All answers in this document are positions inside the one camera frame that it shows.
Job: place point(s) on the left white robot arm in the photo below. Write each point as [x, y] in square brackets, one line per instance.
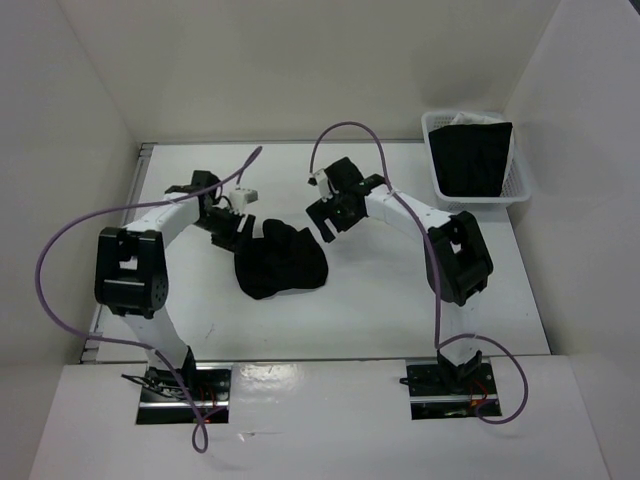
[181, 207]

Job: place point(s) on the black skirt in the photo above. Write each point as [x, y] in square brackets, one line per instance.
[283, 259]
[443, 146]

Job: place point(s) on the white skirt in basket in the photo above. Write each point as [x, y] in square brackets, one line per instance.
[481, 157]

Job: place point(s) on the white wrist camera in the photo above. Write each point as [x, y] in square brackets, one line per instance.
[240, 198]
[321, 181]

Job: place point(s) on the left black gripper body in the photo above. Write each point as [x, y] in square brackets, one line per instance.
[223, 224]

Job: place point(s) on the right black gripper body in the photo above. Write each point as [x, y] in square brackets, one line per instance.
[336, 210]

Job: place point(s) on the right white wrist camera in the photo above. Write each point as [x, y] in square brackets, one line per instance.
[321, 181]

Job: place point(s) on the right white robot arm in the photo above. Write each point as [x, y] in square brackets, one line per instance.
[457, 261]

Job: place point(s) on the white plastic basket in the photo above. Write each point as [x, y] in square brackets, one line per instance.
[516, 187]

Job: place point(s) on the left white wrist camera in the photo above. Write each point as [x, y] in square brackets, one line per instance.
[240, 198]

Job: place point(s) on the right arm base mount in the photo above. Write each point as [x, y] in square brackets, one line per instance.
[430, 398]

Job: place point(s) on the black skirt in basket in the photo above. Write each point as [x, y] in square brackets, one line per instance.
[443, 146]

